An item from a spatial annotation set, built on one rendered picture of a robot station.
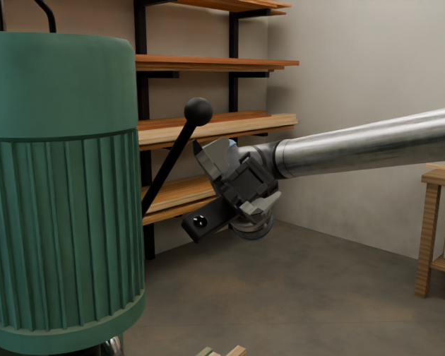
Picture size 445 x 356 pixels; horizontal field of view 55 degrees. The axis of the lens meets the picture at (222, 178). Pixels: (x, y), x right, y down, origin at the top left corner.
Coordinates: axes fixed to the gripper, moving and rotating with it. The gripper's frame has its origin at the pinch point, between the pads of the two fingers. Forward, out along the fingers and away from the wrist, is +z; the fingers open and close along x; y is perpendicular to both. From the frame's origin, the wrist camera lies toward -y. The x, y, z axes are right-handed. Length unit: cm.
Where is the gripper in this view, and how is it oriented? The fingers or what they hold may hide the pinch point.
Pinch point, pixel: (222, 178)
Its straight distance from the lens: 61.0
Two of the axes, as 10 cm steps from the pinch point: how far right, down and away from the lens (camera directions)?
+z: -1.4, -3.1, -9.4
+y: 7.5, -6.6, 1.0
